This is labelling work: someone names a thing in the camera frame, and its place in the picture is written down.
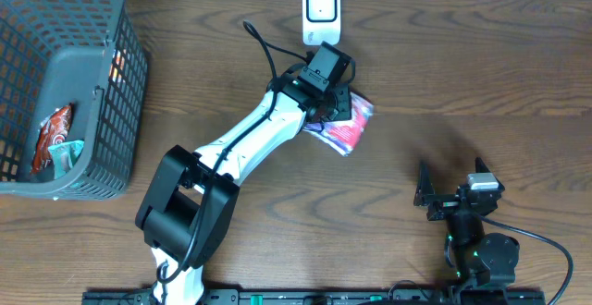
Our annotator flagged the white barcode scanner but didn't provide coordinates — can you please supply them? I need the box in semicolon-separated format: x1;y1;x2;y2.
302;0;341;46

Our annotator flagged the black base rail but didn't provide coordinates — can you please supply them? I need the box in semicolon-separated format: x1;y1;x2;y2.
81;288;545;305

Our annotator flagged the orange tissue pack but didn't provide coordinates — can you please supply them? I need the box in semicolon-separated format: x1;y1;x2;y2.
109;50;127;84

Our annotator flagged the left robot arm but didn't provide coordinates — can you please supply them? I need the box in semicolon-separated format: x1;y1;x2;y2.
135;69;352;304

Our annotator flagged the grey plastic mesh basket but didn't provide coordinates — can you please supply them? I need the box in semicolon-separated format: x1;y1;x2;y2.
1;0;148;201

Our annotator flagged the red purple noodle packet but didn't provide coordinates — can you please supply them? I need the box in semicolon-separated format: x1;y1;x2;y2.
303;92;374;156

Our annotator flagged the teal snack packet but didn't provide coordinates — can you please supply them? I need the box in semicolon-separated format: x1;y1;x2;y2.
48;140;84;179

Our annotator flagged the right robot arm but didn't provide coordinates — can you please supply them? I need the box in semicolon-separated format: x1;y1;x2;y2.
413;157;520;303

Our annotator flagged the orange-brown snack bar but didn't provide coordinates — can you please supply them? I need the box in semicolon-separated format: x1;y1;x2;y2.
30;104;73;175

